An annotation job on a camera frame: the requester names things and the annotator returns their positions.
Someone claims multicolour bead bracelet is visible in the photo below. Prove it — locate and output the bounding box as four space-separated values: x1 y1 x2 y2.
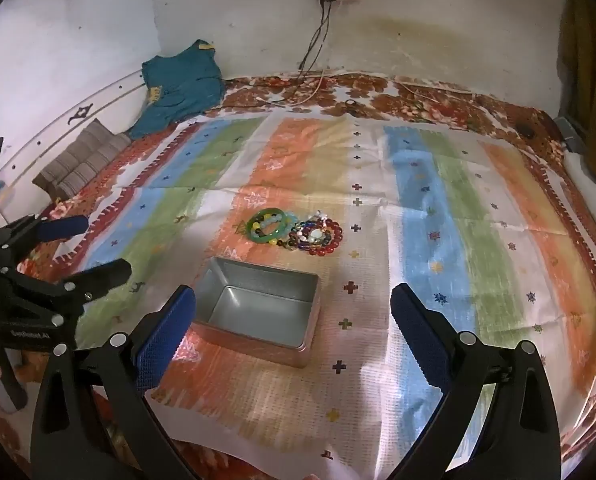
287 219 329 254

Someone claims teal shirt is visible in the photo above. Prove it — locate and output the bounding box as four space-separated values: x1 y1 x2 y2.
128 40 225 141

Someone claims light blue bead bracelet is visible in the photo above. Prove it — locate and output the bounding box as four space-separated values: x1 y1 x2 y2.
265 210 299 236

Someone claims grey box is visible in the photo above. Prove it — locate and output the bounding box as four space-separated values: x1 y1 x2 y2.
553 117 580 152

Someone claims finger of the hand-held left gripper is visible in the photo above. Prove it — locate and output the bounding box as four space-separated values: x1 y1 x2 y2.
0 259 133 326
0 215 90 252

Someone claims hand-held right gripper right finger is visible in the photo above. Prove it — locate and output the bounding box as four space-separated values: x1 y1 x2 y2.
378 282 563 480

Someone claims colourful striped cloth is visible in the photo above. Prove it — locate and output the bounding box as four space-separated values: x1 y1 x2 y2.
53 110 596 480

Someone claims red bead bracelet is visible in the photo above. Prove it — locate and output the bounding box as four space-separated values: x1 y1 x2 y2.
305 217 344 257

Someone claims white headboard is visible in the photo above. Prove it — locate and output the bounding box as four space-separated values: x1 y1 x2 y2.
0 67 149 221

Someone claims yellow cloth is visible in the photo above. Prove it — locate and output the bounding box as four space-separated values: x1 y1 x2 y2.
558 0 596 111

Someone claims beige cord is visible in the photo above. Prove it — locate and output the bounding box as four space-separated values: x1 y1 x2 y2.
392 76 475 98

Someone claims green jade bangle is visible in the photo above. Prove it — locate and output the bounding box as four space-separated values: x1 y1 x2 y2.
247 208 285 244

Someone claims yellow and black bead bracelet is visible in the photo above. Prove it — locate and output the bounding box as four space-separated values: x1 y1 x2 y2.
257 217 299 252

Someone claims white cable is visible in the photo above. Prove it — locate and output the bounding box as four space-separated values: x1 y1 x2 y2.
255 67 351 108

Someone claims rectangular metal tin box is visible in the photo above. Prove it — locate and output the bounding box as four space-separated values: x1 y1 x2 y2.
190 256 321 370

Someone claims brown striped cushion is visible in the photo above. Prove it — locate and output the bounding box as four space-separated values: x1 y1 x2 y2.
32 120 131 196

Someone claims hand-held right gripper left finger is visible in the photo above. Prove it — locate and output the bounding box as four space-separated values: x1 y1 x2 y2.
30 284 199 480

